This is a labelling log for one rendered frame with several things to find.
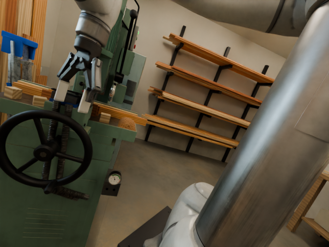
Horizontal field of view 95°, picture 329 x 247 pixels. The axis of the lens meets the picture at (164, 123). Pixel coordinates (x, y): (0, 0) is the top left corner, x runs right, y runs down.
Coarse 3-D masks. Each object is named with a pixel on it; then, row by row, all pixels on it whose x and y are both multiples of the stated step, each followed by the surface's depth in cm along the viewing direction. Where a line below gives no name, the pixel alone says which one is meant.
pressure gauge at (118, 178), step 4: (112, 172) 74; (116, 172) 74; (112, 176) 73; (116, 176) 73; (120, 176) 73; (108, 180) 72; (112, 180) 73; (116, 180) 74; (120, 180) 74; (112, 184) 73; (116, 184) 74
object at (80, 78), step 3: (78, 75) 73; (81, 75) 75; (84, 75) 82; (78, 78) 73; (81, 78) 74; (84, 78) 74; (78, 81) 74; (84, 81) 74; (78, 84) 74; (75, 87) 74; (78, 87) 74; (81, 87) 75; (84, 87) 75; (81, 90) 75
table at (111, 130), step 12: (0, 96) 60; (24, 96) 70; (0, 108) 60; (12, 108) 61; (24, 108) 62; (36, 108) 63; (96, 120) 72; (60, 132) 59; (72, 132) 60; (96, 132) 71; (108, 132) 72; (120, 132) 74; (132, 132) 75
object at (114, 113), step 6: (18, 84) 72; (24, 84) 74; (24, 90) 73; (30, 90) 73; (36, 90) 74; (102, 108) 83; (108, 108) 85; (114, 114) 86; (120, 114) 87; (126, 114) 87; (138, 120) 90; (144, 120) 91
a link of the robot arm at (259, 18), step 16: (176, 0) 35; (192, 0) 34; (208, 0) 34; (224, 0) 34; (240, 0) 33; (256, 0) 32; (272, 0) 31; (208, 16) 37; (224, 16) 36; (240, 16) 35; (256, 16) 33; (272, 16) 32
